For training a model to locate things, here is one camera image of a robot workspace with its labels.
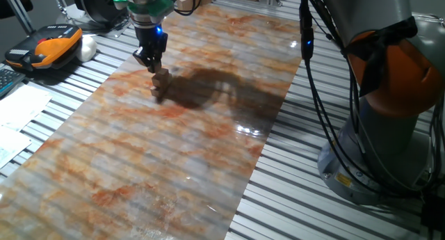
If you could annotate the black sleeved forearm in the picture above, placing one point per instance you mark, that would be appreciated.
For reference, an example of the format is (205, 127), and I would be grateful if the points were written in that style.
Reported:
(12, 7)

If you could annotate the blank white paper sheet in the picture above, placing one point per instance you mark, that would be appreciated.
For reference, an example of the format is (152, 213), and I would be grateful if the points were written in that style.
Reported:
(21, 106)

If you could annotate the black round drum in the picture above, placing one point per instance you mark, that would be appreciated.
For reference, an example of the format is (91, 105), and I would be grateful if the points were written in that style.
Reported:
(95, 3)

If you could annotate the black keyboard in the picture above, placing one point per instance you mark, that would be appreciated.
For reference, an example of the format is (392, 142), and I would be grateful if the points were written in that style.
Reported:
(8, 80)

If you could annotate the white paper with print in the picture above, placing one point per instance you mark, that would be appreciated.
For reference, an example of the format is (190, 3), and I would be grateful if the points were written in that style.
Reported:
(12, 146)

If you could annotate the grey aluminium bar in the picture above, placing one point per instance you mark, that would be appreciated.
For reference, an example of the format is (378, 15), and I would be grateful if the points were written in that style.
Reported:
(19, 12)

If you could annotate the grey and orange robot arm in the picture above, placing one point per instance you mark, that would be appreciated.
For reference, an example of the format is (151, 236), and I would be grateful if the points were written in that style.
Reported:
(361, 10)

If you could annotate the orange marble pattern sheet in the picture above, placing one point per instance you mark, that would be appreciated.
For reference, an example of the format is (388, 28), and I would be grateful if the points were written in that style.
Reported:
(139, 181)

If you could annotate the orange and black teach pendant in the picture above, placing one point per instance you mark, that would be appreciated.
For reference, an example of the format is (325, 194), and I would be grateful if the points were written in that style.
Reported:
(52, 45)

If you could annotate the grey metal base plate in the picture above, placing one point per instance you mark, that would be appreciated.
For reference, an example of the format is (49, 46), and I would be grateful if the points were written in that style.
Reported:
(104, 28)

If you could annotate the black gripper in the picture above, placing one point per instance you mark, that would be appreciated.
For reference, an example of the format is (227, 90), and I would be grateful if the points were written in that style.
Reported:
(151, 41)

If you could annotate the white rounded object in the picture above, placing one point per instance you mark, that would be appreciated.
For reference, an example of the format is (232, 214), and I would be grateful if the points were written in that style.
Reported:
(87, 48)

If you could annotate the small brown cardboard box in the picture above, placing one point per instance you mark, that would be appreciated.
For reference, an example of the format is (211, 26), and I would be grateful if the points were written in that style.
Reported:
(186, 1)

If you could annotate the green gripper mount plate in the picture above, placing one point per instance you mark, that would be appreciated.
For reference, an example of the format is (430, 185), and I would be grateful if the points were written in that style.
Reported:
(153, 8)

